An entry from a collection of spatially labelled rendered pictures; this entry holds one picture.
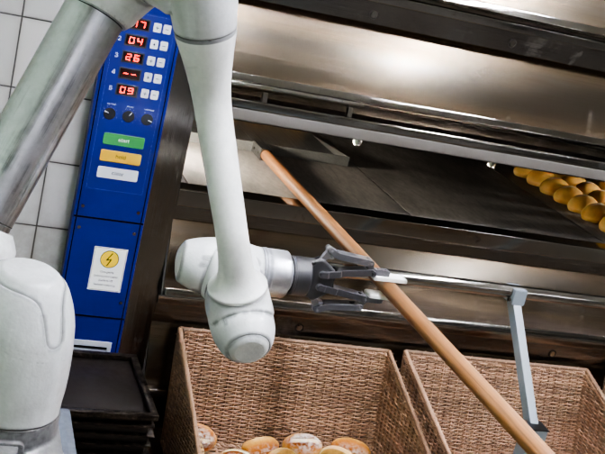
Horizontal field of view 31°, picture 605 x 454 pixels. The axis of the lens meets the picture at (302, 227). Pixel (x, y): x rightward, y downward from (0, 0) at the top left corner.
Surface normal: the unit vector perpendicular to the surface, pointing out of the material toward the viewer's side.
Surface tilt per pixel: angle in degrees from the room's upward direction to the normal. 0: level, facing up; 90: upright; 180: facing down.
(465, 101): 70
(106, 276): 90
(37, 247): 90
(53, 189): 90
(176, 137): 90
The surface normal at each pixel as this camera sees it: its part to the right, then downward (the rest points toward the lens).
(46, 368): 0.64, 0.30
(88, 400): 0.22, -0.93
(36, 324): 0.50, 0.03
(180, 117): 0.28, 0.33
